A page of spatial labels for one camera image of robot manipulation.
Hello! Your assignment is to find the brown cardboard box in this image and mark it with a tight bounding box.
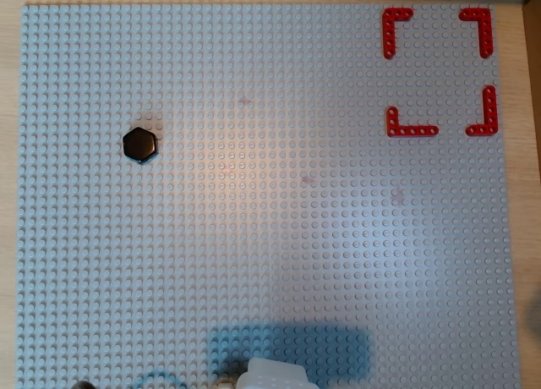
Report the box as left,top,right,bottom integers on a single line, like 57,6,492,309
522,0,541,280

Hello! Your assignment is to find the black hexagonal Lego piece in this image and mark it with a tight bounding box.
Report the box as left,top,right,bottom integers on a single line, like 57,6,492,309
122,126,160,166

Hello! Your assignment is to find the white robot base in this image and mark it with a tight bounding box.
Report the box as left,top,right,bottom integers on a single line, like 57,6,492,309
235,357,323,389

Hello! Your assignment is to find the red L-shaped Lego beam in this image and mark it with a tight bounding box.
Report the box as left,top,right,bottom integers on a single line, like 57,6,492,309
385,106,440,139
459,7,495,59
464,85,499,137
382,7,414,60

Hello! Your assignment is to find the grey studded Lego baseplate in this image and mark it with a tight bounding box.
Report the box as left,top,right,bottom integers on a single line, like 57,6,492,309
15,3,523,389

